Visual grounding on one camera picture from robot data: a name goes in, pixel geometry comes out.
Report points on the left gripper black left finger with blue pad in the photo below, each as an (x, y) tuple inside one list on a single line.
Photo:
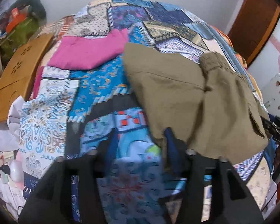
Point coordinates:
[(51, 200)]

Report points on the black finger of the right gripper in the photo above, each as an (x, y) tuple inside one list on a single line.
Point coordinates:
[(273, 127)]

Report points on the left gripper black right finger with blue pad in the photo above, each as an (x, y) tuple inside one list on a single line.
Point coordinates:
[(231, 200)]

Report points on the olive khaki pants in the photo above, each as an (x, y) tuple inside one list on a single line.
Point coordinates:
[(207, 105)]

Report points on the white hard suitcase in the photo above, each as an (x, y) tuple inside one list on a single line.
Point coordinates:
[(271, 95)]

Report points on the white paper pile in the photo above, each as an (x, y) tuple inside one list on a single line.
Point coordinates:
[(11, 170)]

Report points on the white wardrobe pink hearts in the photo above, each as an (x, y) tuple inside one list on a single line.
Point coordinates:
[(267, 63)]

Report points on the orange blanket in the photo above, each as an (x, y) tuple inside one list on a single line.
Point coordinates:
[(237, 61)]

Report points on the wooden carved headboard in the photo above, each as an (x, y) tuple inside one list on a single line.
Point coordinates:
[(20, 72)]

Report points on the pink folded garment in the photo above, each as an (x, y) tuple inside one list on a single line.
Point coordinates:
[(78, 53)]

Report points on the brown wooden door frame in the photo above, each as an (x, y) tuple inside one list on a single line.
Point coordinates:
[(253, 27)]

